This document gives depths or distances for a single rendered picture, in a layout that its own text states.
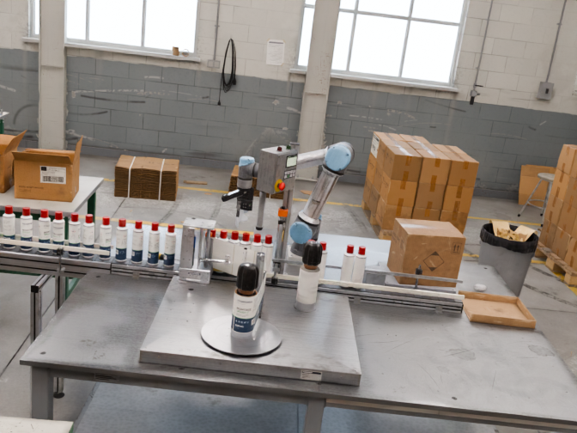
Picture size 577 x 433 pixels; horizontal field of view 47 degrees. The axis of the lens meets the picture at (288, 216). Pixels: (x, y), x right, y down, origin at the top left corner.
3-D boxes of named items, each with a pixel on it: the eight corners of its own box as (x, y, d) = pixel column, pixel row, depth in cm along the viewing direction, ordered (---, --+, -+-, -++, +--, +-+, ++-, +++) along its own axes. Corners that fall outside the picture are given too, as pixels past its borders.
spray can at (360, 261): (350, 289, 309) (357, 247, 303) (349, 284, 314) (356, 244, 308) (361, 289, 309) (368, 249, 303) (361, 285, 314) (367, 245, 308)
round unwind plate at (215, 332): (195, 351, 238) (196, 349, 238) (206, 314, 267) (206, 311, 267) (280, 361, 239) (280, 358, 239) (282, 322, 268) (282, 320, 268)
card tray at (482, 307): (470, 321, 302) (471, 314, 301) (457, 297, 327) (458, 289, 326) (534, 328, 303) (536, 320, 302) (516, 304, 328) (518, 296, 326)
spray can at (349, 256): (339, 287, 309) (345, 246, 303) (338, 283, 314) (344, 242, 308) (350, 288, 309) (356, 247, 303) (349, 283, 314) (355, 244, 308)
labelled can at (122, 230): (113, 261, 306) (115, 220, 300) (116, 257, 311) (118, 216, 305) (124, 263, 306) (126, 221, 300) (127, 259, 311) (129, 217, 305)
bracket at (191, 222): (182, 226, 287) (182, 224, 287) (186, 218, 298) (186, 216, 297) (213, 230, 288) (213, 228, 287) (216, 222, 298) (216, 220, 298)
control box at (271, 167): (255, 189, 302) (259, 149, 296) (277, 184, 316) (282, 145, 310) (273, 195, 297) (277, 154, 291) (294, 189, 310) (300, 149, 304)
